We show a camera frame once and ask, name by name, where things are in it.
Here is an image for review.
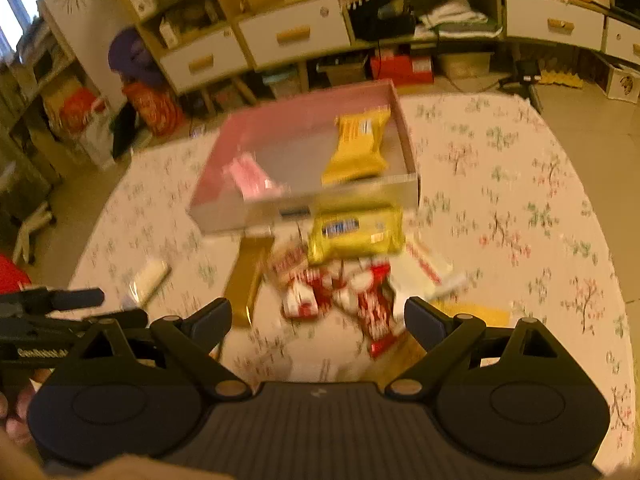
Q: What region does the purple hat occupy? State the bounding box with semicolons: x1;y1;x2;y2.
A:
107;27;166;88

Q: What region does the pink cardboard box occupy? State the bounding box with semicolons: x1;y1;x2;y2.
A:
187;79;421;236

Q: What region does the red white snack packet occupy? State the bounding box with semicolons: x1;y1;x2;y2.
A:
327;259;392;312
356;290;407;362
279;269;323;322

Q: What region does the white drawer with wooden handle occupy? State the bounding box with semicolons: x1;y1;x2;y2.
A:
159;27;250;95
604;16;640;67
237;0;352;71
504;0;607;52

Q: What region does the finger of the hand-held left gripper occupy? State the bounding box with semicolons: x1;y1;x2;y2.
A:
75;308;150;334
0;287;106;314

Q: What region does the yellow egg tray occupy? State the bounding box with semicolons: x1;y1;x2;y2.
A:
539;70;585;90

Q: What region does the pink snack packet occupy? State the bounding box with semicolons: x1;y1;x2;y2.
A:
222;155;291;202

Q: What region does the floral tablecloth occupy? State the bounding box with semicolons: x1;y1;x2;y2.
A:
67;91;633;477

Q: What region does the black tripod stand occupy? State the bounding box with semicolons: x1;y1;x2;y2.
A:
500;59;546;113

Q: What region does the yellow crinkled snack packet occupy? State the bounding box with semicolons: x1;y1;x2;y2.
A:
320;105;392;187

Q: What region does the orange printed bag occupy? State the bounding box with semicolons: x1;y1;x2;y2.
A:
122;82;187;137

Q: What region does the small clear white packet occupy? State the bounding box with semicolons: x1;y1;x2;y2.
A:
122;259;171;308

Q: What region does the pile of folded clothes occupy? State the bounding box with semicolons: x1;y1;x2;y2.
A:
417;0;503;40

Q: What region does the blue lid plastic bin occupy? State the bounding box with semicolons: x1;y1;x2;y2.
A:
262;67;306;101

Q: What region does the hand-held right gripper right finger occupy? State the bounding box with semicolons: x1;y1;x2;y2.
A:
385;296;563;401

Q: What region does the white printed carton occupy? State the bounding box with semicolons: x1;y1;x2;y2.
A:
597;55;640;105

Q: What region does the red storage box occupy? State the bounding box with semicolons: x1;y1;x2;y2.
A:
369;52;435;86

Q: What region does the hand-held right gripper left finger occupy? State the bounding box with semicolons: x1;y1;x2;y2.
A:
62;298;252;402

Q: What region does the person's left hand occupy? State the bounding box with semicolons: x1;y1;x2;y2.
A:
0;387;38;447

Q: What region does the yellow packet with blue label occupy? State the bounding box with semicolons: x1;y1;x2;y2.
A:
306;204;406;265

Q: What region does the clear plastic bin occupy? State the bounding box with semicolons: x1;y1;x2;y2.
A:
436;50;493;81

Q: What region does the long gold snack packet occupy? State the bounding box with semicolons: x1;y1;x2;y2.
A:
222;236;276;330

